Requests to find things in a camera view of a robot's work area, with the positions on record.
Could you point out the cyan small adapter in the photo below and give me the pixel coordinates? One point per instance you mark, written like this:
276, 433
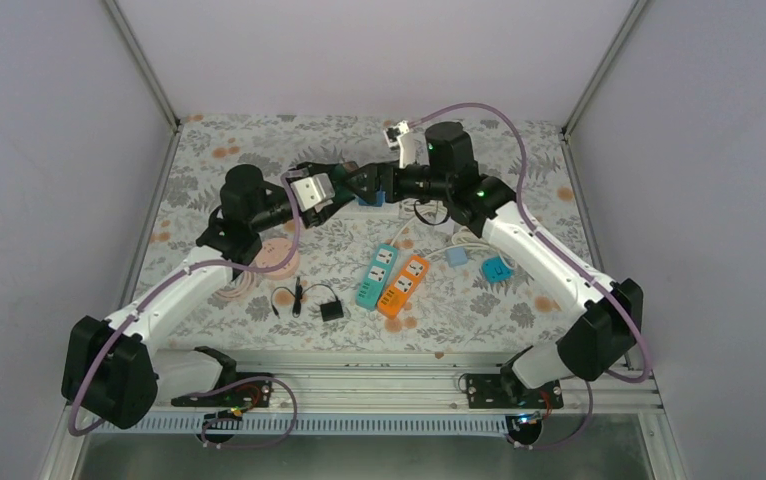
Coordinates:
495, 270

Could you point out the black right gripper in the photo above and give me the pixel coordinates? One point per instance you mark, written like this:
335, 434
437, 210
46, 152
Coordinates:
374, 173

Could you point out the orange power strip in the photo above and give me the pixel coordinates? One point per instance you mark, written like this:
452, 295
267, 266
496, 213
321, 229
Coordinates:
404, 284

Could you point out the aluminium corner frame post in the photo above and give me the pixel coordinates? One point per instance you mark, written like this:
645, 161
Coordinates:
614, 49
143, 66

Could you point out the teal power strip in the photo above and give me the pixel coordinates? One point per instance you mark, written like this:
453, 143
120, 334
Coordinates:
376, 277

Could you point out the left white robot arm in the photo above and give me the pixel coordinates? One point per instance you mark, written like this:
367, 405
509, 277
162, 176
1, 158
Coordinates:
112, 373

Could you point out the blue cube socket adapter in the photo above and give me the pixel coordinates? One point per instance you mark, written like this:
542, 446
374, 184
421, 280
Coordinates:
378, 201

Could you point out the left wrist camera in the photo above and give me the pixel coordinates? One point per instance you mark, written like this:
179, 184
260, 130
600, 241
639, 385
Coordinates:
312, 192

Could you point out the light blue small adapter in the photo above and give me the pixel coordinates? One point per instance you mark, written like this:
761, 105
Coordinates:
456, 256

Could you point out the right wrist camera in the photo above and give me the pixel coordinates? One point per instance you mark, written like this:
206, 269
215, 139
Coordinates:
400, 137

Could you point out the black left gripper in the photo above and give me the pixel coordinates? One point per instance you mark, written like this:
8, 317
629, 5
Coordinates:
324, 214

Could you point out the aluminium corner frame post right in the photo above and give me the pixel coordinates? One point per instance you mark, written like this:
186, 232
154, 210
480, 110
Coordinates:
614, 49

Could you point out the aluminium front rail base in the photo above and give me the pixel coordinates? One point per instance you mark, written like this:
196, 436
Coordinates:
387, 416

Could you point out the white multicolour power strip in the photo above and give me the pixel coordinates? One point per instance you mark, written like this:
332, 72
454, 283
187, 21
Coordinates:
363, 212

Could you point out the dark green cube adapter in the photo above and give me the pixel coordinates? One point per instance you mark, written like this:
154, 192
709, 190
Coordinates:
337, 177

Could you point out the pink round socket with cable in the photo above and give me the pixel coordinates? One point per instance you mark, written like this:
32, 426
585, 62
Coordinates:
272, 253

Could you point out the aluminium corner frame post left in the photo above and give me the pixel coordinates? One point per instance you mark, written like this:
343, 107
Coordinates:
143, 66

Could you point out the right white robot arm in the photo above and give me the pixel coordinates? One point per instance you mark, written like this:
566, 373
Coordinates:
605, 337

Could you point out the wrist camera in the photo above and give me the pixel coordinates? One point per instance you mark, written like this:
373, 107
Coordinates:
400, 137
312, 192

